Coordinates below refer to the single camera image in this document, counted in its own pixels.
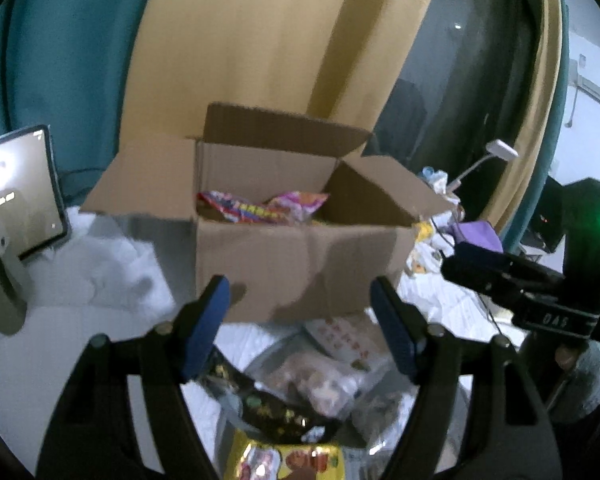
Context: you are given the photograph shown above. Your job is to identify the teal curtain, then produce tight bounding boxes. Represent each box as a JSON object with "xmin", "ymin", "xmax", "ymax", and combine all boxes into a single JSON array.
[{"xmin": 0, "ymin": 0, "xmax": 166, "ymax": 196}]

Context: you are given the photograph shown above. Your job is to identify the white tablecloth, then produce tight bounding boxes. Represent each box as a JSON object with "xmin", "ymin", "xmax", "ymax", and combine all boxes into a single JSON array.
[{"xmin": 0, "ymin": 205, "xmax": 531, "ymax": 480}]

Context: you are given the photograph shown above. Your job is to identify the pink snack packet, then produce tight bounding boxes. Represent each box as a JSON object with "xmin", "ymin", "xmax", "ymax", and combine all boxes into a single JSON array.
[{"xmin": 267, "ymin": 190, "xmax": 331, "ymax": 226}]

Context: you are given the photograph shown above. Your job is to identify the tablet with grey case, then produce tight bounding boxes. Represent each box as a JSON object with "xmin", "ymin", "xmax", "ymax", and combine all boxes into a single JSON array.
[{"xmin": 0, "ymin": 125, "xmax": 71, "ymax": 261}]

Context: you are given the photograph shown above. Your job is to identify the white bread packet red print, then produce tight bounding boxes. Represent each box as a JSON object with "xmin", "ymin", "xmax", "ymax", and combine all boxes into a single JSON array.
[{"xmin": 305, "ymin": 312, "xmax": 396, "ymax": 366}]

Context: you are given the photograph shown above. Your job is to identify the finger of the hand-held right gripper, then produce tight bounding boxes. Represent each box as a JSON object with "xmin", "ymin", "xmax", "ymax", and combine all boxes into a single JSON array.
[
  {"xmin": 440, "ymin": 257, "xmax": 526, "ymax": 307},
  {"xmin": 454, "ymin": 241, "xmax": 563, "ymax": 281}
]

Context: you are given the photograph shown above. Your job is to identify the clear snack packet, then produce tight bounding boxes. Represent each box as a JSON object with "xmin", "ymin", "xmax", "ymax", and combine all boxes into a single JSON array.
[{"xmin": 350, "ymin": 390, "xmax": 421, "ymax": 451}]

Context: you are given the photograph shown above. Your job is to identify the black gold snack packet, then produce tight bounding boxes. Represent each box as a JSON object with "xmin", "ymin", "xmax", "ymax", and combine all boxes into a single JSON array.
[{"xmin": 200, "ymin": 350, "xmax": 343, "ymax": 443}]

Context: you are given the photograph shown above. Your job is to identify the person's right hand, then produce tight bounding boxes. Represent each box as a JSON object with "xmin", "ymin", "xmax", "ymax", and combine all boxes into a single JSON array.
[{"xmin": 552, "ymin": 345, "xmax": 581, "ymax": 376}]

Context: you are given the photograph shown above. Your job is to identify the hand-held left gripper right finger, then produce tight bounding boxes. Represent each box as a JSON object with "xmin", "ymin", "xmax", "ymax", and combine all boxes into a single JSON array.
[{"xmin": 370, "ymin": 276, "xmax": 563, "ymax": 480}]

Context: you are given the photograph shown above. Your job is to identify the yellow printed snack packet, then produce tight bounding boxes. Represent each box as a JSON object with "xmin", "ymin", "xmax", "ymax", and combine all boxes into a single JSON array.
[{"xmin": 225, "ymin": 430, "xmax": 346, "ymax": 480}]

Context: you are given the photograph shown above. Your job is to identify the white desk lamp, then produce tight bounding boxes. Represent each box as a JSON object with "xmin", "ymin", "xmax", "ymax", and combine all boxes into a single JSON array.
[{"xmin": 447, "ymin": 141, "xmax": 520, "ymax": 193}]

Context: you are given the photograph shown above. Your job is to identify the small white blue bottle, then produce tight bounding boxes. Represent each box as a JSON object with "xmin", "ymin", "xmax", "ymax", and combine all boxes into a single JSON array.
[{"xmin": 420, "ymin": 167, "xmax": 448, "ymax": 193}]

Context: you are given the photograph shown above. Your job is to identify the dark red snack packet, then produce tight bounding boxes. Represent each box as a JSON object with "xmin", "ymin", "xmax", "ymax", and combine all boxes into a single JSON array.
[{"xmin": 197, "ymin": 191, "xmax": 286, "ymax": 225}]

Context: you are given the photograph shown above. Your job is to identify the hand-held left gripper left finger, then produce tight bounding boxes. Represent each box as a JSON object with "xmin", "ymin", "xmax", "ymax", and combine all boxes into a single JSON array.
[{"xmin": 35, "ymin": 275, "xmax": 231, "ymax": 480}]

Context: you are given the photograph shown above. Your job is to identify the purple cloth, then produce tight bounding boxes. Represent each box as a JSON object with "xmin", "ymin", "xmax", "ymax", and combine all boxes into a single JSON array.
[{"xmin": 450, "ymin": 220, "xmax": 503, "ymax": 253}]

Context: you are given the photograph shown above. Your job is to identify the person's right forearm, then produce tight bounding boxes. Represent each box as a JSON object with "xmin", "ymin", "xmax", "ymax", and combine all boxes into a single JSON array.
[{"xmin": 550, "ymin": 345, "xmax": 600, "ymax": 426}]

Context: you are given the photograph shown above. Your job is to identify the yellow curtain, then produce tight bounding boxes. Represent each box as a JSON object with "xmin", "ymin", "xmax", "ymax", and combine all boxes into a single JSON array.
[
  {"xmin": 495, "ymin": 0, "xmax": 571, "ymax": 241},
  {"xmin": 115, "ymin": 0, "xmax": 448, "ymax": 161}
]

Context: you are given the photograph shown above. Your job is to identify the brown cardboard box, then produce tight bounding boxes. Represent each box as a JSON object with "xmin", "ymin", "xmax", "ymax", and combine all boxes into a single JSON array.
[{"xmin": 80, "ymin": 102, "xmax": 453, "ymax": 323}]

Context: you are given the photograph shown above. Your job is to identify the clear bun packet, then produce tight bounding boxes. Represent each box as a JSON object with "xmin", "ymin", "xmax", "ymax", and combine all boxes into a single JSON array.
[{"xmin": 267, "ymin": 350, "xmax": 376, "ymax": 416}]

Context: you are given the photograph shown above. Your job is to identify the grey tablet stand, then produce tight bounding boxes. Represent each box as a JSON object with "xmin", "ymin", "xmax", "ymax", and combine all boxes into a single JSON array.
[{"xmin": 0, "ymin": 190, "xmax": 28, "ymax": 336}]

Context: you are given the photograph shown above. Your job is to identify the dark glass window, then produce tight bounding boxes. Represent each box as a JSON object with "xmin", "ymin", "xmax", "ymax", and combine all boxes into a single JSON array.
[{"xmin": 375, "ymin": 0, "xmax": 551, "ymax": 201}]

